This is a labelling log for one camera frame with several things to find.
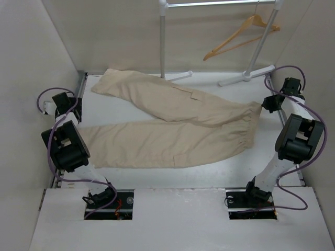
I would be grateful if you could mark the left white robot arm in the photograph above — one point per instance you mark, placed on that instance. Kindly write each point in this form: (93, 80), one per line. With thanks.
(68, 155)

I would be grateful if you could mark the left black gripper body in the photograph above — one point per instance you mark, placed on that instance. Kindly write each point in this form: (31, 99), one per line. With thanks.
(78, 108)

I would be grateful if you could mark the white metal clothes rack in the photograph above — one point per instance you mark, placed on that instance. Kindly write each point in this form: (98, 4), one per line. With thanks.
(249, 73)

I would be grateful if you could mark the wooden clothes hanger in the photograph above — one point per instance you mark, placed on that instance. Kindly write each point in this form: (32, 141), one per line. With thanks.
(238, 35)

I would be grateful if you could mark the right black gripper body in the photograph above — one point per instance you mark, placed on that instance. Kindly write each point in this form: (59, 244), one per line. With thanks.
(270, 104)

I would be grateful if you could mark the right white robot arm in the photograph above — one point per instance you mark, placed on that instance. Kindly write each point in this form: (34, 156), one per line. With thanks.
(296, 142)

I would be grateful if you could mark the beige trousers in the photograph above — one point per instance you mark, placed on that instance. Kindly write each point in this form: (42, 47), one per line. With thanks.
(189, 127)

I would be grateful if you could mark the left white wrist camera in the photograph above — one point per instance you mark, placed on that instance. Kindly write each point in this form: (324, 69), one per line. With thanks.
(49, 108)

